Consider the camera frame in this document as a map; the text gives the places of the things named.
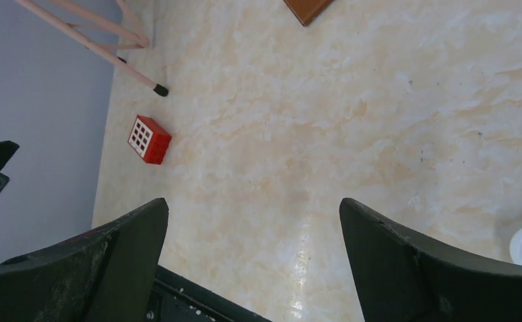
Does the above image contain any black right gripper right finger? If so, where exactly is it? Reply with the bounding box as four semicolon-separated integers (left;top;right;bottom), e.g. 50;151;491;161
340;198;522;321

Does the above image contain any red block with white grid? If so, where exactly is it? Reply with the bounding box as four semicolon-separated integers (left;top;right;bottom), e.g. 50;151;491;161
127;115;172;165

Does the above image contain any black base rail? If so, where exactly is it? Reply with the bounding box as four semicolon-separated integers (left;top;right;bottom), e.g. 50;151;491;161
144;265;269;322

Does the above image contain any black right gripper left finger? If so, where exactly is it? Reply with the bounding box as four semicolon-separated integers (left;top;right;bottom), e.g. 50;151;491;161
0;198;168;321

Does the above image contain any pink music stand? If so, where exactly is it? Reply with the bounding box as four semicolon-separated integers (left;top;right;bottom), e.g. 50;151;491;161
15;0;170;98

